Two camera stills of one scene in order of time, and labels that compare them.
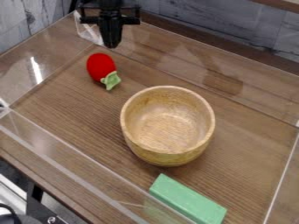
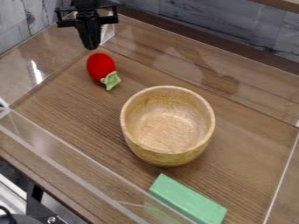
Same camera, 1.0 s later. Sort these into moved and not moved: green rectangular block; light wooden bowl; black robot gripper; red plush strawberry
Moved: black robot gripper
Not moved: light wooden bowl; red plush strawberry; green rectangular block
